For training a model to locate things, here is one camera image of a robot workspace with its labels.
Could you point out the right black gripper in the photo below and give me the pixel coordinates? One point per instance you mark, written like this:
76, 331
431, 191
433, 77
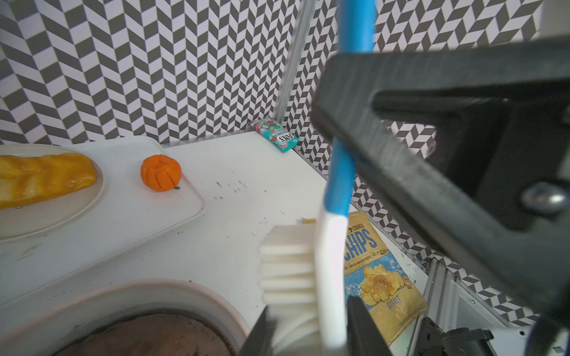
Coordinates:
469, 150

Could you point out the aluminium front rail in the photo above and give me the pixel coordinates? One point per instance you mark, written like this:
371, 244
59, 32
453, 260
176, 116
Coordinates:
458, 322

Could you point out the yellow braided bread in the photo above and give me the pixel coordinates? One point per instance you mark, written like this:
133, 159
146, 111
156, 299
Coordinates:
29, 180

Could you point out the blue white scrub brush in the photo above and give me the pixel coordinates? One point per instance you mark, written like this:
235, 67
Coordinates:
302, 273

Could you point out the teal snack packet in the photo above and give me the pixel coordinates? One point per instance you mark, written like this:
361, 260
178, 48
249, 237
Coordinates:
275, 133

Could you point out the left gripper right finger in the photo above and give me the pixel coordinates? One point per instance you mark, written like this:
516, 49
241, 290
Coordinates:
364, 338

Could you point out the white ceramic pot with soil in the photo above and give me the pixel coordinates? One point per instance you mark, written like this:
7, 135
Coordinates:
94, 312

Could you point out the orange tangerine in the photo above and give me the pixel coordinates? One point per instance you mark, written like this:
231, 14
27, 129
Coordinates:
161, 173

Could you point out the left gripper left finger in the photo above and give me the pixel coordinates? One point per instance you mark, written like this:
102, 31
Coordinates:
259, 341

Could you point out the yellow chips bag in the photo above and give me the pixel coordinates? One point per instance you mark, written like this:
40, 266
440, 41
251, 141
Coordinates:
372, 273

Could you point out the white cutting board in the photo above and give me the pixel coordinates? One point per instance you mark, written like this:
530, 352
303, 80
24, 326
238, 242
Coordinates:
48, 241

